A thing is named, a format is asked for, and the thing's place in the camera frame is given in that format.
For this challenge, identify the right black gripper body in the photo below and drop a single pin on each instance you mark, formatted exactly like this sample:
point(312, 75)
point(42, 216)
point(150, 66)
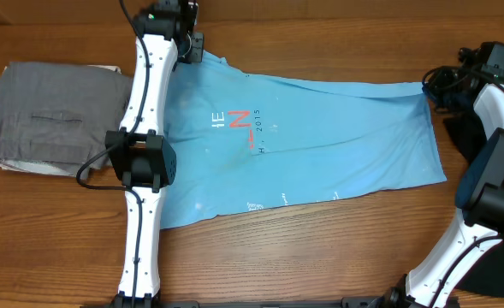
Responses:
point(444, 92)

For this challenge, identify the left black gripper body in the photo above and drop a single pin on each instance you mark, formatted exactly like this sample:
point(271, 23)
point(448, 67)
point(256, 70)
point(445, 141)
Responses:
point(192, 50)

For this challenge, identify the light blue printed t-shirt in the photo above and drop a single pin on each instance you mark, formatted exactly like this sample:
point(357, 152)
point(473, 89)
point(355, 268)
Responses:
point(247, 142)

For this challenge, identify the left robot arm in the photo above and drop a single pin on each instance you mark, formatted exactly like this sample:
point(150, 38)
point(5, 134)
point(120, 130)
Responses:
point(142, 158)

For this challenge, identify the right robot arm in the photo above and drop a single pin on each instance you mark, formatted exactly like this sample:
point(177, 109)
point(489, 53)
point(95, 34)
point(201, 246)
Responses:
point(431, 283)

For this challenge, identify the folded grey trousers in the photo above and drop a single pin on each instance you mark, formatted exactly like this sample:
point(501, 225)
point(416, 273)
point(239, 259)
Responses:
point(54, 117)

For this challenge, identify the black polo shirt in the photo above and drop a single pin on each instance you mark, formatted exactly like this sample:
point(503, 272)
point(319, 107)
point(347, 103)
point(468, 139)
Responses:
point(478, 134)

